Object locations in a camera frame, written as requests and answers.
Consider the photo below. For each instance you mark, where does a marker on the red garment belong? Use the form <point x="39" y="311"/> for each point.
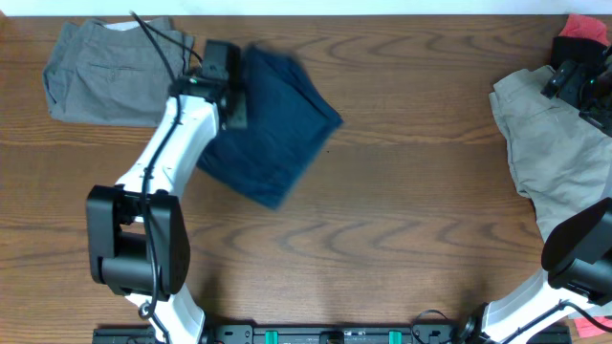
<point x="585" y="27"/>

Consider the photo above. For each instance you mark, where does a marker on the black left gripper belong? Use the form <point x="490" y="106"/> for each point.
<point x="242" y="115"/>

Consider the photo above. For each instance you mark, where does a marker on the light grey shorts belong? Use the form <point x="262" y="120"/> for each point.
<point x="556" y="159"/>

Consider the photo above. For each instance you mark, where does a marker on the blue shorts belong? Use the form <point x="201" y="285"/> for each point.
<point x="288" y="123"/>

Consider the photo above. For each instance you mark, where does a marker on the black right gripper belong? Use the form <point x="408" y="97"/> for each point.
<point x="569" y="85"/>

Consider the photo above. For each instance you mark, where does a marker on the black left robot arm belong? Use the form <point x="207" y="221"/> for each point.
<point x="137" y="240"/>

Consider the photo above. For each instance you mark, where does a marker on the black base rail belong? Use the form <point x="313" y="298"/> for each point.
<point x="246" y="334"/>

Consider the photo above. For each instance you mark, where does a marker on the black garment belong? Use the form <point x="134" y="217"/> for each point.
<point x="579" y="50"/>

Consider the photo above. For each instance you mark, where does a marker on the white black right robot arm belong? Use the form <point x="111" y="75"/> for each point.
<point x="574" y="276"/>

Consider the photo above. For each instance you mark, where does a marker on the folded grey shorts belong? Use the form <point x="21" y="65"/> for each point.
<point x="105" y="74"/>

